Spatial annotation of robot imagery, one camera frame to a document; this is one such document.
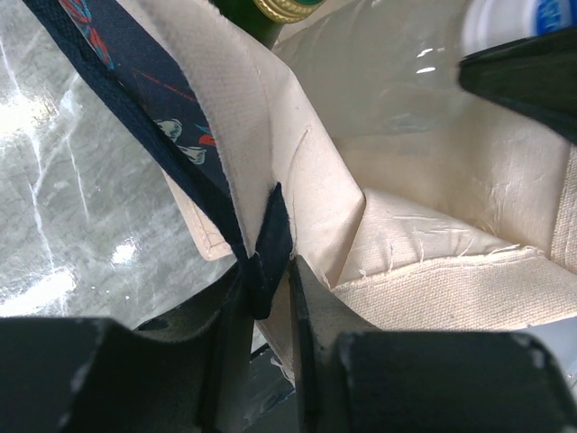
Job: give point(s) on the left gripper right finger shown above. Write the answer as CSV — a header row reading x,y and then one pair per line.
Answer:
x,y
352,377

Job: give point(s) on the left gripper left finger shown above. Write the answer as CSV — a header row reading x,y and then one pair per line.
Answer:
x,y
183,371

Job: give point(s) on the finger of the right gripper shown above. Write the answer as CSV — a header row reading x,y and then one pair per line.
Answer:
x,y
534,77

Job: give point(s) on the beige canvas tote bag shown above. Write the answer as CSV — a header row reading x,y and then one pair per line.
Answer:
x,y
473,228

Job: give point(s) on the clear blue cap bottle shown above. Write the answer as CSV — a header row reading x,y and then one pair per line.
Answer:
x,y
390,67

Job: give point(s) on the green glass bottle near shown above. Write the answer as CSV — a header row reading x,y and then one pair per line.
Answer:
x,y
264,19

